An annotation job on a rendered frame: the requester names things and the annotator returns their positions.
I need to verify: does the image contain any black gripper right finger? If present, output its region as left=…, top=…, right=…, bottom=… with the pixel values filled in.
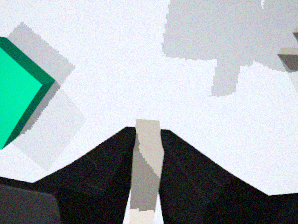
left=158, top=129, right=298, bottom=224

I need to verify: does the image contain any teal green block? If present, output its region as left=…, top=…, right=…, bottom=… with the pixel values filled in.
left=0, top=36, right=55, bottom=149

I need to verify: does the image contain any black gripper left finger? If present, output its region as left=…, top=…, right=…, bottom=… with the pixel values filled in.
left=0, top=127, right=136, bottom=224

